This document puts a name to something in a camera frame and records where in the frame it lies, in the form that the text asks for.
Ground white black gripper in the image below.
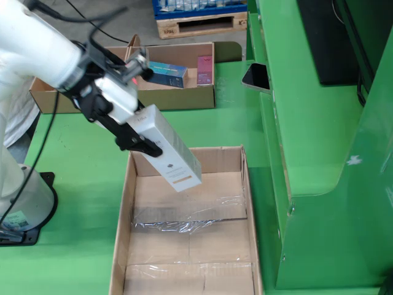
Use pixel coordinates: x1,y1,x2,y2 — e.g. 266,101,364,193
72,75,163,159

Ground white product box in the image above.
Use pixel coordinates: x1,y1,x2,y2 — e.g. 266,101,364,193
125,104,203,193

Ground blue product box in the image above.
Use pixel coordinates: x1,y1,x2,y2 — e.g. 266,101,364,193
144,60,189,89

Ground open brown cardboard box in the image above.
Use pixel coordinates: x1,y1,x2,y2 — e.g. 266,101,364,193
120,42,243,112
29,34,142,114

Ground pink product box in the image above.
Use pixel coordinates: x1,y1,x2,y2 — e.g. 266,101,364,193
196,55,214,87

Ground large flat cardboard tray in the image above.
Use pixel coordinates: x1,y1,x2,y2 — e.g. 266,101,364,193
109,145,264,295

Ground person in white shirt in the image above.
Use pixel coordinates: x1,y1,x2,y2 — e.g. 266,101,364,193
0,73,41,148

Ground wooden pallet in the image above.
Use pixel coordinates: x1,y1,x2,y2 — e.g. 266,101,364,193
155,12,248,40

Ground black smartphone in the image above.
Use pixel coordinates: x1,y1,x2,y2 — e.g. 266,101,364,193
241,63,271,95

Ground green metal workstation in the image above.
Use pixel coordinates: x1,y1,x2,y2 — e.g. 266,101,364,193
245,0,393,295

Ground black monitor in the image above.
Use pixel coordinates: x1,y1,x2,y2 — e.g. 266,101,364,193
296,0,376,86

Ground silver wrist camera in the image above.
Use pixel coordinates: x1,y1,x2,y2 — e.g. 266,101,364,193
121,47,155,86

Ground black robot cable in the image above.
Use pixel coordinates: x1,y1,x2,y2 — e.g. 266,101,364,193
0,88,61,228

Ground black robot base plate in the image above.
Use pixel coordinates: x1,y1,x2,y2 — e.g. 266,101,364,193
0,171,59,246

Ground blue wire mesh crate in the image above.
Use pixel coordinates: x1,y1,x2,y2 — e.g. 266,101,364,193
152,0,249,21

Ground black floor cable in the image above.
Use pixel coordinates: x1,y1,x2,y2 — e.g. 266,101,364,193
66,0,130,44

